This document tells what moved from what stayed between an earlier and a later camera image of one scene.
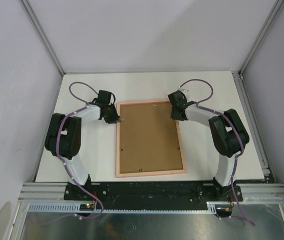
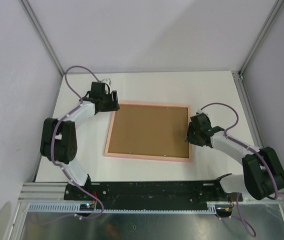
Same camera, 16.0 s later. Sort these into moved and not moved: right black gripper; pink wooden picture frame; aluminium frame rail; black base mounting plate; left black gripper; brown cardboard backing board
Moved: brown cardboard backing board; right black gripper; pink wooden picture frame; left black gripper
Not moved: black base mounting plate; aluminium frame rail
